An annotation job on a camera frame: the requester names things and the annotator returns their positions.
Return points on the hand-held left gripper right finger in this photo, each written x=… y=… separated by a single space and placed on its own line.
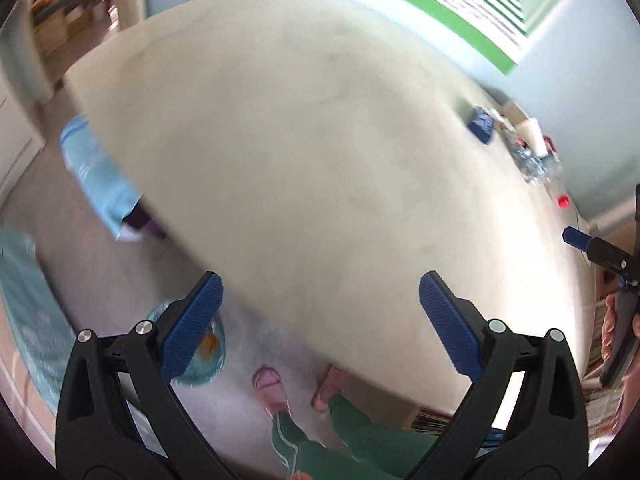
x=450 y=325

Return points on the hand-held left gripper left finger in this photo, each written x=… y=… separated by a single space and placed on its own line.
x=192 y=325

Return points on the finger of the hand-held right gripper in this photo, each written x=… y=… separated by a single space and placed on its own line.
x=576 y=238

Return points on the bin with blue liner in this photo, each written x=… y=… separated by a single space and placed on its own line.
x=210 y=355

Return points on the clear bottle red cap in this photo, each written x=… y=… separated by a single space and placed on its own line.
x=531 y=164

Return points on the white paper cup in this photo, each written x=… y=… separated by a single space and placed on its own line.
x=533 y=135

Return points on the blue snack packet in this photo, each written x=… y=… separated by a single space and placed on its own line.
x=481 y=123

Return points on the person's right hand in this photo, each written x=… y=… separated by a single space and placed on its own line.
x=608 y=330

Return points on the row of books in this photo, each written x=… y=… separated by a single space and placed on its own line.
x=430 y=419

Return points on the pink slipper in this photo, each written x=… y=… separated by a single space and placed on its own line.
x=330 y=385
x=272 y=385

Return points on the person's right leg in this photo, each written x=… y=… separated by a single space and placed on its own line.
x=380 y=435

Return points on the person's leg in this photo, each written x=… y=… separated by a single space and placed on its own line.
x=380 y=435
x=300 y=450

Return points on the teal floral quilt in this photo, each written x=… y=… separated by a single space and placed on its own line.
x=30 y=320

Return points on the person's left leg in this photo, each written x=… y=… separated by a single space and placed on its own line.
x=300 y=450

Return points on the bed with light blue sheet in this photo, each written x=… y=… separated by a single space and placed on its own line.
x=95 y=170

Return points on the light wooden desk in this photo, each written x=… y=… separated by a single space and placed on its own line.
x=300 y=160

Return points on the white cabinet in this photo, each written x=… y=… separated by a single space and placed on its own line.
x=12 y=135

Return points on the green striped window blind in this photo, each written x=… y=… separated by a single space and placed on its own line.
x=450 y=5

